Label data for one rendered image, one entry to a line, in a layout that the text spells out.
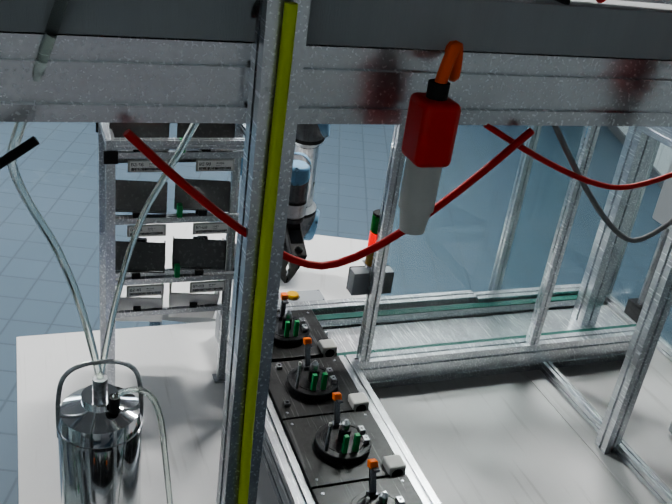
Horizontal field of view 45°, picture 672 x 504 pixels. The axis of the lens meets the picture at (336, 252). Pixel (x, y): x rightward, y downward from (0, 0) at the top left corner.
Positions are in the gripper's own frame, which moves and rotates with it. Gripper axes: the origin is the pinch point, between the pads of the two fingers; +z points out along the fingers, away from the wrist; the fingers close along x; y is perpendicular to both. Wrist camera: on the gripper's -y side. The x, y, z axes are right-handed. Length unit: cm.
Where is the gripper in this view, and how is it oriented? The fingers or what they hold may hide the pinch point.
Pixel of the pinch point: (286, 279)
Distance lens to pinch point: 237.5
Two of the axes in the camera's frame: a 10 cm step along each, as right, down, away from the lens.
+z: -1.3, 8.8, 4.6
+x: -9.3, 0.5, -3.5
